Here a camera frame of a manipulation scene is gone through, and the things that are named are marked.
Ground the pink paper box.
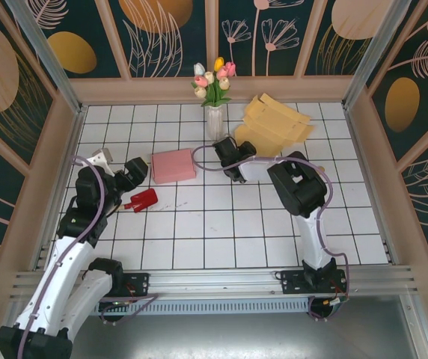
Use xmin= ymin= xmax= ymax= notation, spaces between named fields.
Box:
xmin=150 ymin=148 xmax=197 ymax=185

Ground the white ribbed vase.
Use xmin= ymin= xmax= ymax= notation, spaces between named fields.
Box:
xmin=205 ymin=105 xmax=224 ymax=141

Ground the yellow paper box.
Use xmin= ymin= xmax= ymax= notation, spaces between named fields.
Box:
xmin=234 ymin=93 xmax=314 ymax=157

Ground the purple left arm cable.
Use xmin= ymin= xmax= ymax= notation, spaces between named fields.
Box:
xmin=18 ymin=156 xmax=159 ymax=359

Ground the red toy shovel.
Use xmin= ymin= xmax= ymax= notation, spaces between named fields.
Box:
xmin=122 ymin=188 xmax=159 ymax=215

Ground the tulip flower bouquet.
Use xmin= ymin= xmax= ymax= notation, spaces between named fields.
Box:
xmin=190 ymin=57 xmax=237 ymax=109

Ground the aluminium frame post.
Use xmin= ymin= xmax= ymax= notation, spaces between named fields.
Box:
xmin=342 ymin=0 xmax=413 ymax=110
xmin=6 ymin=0 xmax=85 ymax=115

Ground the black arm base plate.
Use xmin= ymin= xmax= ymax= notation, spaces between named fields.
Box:
xmin=279 ymin=268 xmax=349 ymax=297
xmin=82 ymin=271 xmax=150 ymax=298

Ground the grey slotted cable duct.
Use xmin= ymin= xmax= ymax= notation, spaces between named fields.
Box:
xmin=25 ymin=297 xmax=312 ymax=316

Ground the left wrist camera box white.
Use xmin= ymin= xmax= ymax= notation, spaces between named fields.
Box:
xmin=86 ymin=148 xmax=114 ymax=175

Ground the aluminium mounting rail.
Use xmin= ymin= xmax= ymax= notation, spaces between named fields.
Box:
xmin=10 ymin=264 xmax=419 ymax=301

